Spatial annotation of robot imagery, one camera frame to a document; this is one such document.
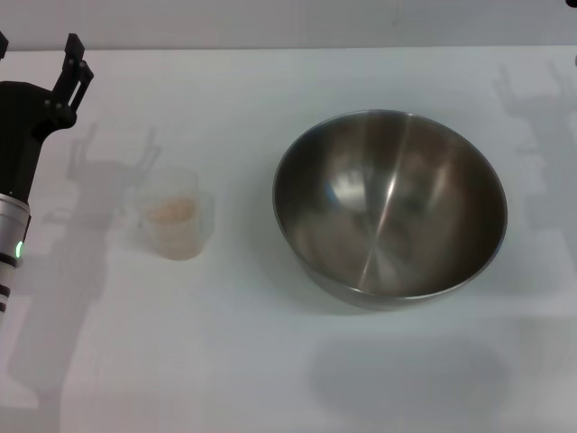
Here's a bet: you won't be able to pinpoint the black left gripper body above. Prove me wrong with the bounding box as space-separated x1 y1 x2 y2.
0 80 80 202

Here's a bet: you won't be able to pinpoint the white rice grains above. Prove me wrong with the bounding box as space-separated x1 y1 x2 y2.
146 196 202 261

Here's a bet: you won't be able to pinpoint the clear plastic measuring cup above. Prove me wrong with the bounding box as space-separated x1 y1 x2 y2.
121 167 216 262

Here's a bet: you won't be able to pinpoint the stainless steel mixing bowl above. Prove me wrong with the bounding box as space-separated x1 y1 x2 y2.
271 109 509 310

